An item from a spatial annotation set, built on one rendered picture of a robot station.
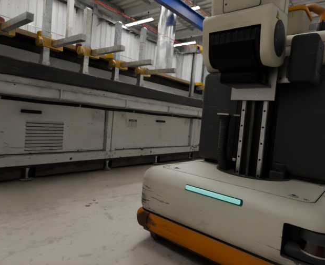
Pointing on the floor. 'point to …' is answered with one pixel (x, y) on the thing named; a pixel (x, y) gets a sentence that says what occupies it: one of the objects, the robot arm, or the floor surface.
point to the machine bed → (79, 125)
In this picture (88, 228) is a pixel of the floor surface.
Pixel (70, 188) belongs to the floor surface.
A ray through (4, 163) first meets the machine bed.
